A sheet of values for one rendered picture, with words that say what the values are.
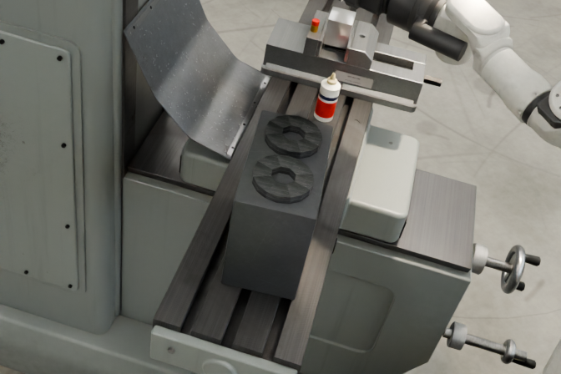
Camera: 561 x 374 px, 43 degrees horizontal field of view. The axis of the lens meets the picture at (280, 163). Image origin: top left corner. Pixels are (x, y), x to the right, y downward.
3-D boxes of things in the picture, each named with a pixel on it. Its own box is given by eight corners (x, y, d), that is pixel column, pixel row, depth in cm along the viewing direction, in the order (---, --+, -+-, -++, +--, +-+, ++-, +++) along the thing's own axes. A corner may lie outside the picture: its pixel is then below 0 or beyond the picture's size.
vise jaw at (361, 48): (376, 41, 159) (381, 26, 156) (369, 70, 150) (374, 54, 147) (351, 34, 159) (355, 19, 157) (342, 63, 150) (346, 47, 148)
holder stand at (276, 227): (313, 204, 127) (336, 118, 114) (295, 301, 111) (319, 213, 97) (247, 189, 127) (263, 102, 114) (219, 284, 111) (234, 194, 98)
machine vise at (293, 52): (419, 77, 164) (433, 36, 157) (414, 113, 153) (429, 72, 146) (275, 39, 166) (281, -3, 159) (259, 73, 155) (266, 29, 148)
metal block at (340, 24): (350, 35, 156) (356, 12, 152) (346, 49, 152) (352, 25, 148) (327, 29, 156) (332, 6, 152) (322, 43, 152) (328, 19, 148)
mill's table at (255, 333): (396, 20, 198) (403, -5, 193) (290, 407, 106) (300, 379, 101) (316, -2, 200) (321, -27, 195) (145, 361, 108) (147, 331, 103)
